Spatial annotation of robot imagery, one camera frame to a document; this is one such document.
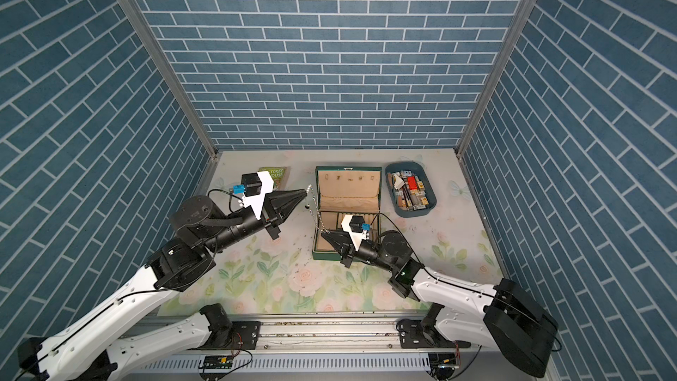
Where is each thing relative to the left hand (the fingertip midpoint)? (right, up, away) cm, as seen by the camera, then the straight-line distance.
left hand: (310, 196), depth 54 cm
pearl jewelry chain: (-1, -15, +38) cm, 41 cm away
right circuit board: (+33, -46, +17) cm, 59 cm away
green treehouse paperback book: (-22, +4, +55) cm, 59 cm away
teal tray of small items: (+32, -3, +51) cm, 61 cm away
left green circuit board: (-29, -48, +18) cm, 58 cm away
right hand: (+2, -11, +14) cm, 19 cm away
